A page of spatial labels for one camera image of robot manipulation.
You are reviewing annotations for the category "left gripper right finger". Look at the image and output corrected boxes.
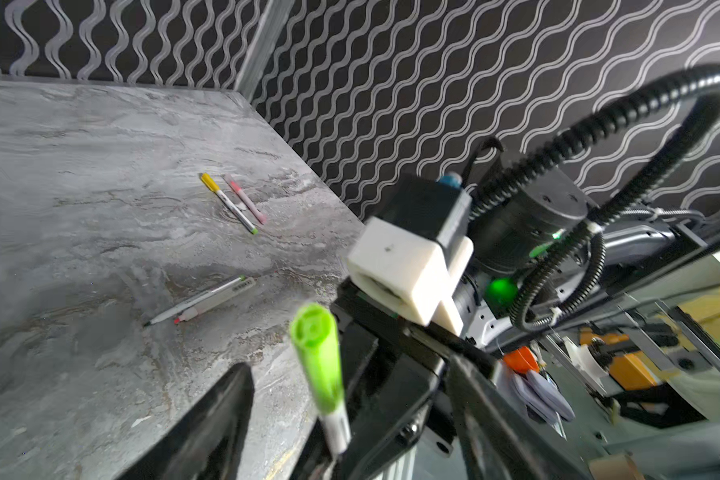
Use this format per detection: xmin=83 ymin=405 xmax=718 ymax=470
xmin=446 ymin=354 xmax=588 ymax=479

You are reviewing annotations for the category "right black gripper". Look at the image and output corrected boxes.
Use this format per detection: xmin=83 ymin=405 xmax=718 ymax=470
xmin=305 ymin=281 xmax=496 ymax=479

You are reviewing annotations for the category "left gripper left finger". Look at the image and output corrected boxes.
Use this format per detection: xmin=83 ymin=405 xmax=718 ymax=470
xmin=119 ymin=363 xmax=255 ymax=479

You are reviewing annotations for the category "green pen cap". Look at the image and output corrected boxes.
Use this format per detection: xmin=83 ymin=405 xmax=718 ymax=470
xmin=290 ymin=303 xmax=345 ymax=415

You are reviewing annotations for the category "pink pen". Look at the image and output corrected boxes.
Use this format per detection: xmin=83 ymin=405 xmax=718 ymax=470
xmin=236 ymin=190 xmax=267 ymax=224

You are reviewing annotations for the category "yellow ended pen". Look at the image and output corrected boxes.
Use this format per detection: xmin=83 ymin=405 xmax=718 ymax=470
xmin=214 ymin=189 xmax=258 ymax=235

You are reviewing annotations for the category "pink translucent pen cap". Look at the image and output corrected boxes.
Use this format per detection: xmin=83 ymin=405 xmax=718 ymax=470
xmin=223 ymin=174 xmax=242 ymax=193

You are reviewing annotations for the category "yellow pen cap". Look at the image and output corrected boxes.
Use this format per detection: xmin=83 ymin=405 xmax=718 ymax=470
xmin=200 ymin=173 xmax=220 ymax=192

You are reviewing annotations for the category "green ended pen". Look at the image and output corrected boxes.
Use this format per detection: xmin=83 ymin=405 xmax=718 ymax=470
xmin=319 ymin=401 xmax=351 ymax=458

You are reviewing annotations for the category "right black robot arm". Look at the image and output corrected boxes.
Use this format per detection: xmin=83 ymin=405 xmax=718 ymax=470
xmin=293 ymin=159 xmax=673 ymax=479

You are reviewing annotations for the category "black tipped pen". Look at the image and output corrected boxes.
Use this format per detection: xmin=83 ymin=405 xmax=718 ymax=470
xmin=143 ymin=275 xmax=248 ymax=328

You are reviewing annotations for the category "purple cloth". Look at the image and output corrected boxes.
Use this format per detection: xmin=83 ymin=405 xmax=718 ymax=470
xmin=510 ymin=370 xmax=576 ymax=424

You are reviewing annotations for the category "orange box background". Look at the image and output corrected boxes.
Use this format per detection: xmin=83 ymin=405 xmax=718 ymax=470
xmin=579 ymin=327 xmax=661 ymax=391

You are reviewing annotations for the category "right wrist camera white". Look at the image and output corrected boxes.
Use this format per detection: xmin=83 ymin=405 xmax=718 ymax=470
xmin=344 ymin=173 xmax=475 ymax=337

